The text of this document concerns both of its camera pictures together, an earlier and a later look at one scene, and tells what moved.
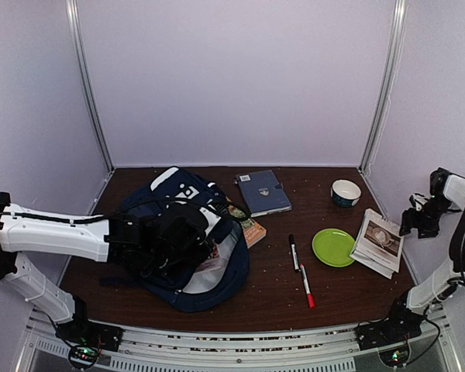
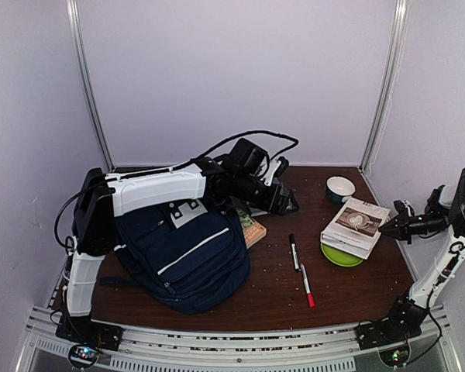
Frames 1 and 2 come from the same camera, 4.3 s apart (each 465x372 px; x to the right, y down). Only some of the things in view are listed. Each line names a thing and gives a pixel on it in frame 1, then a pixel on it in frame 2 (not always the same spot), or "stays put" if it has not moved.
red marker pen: x=310 y=297 stays put
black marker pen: x=294 y=253 stays put
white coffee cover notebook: x=379 y=244 -> x=354 y=229
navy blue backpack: x=215 y=280 stays put
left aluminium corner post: x=86 y=83 stays put
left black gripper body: x=163 y=260 -> x=244 y=191
